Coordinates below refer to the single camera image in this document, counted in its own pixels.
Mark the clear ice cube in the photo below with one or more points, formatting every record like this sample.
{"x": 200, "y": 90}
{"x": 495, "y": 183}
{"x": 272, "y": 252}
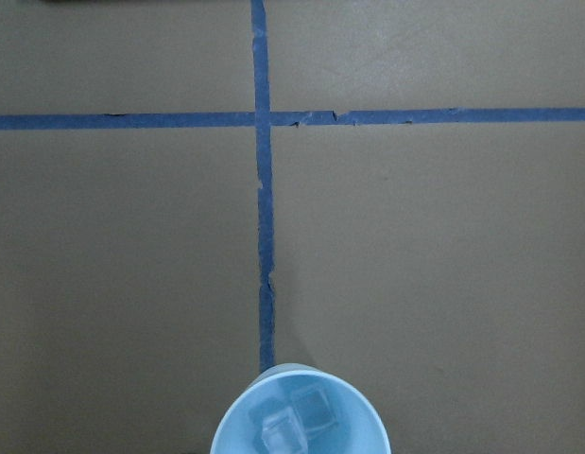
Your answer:
{"x": 282, "y": 433}
{"x": 314, "y": 410}

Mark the light blue plastic cup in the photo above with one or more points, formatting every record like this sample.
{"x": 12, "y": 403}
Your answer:
{"x": 360, "y": 428}

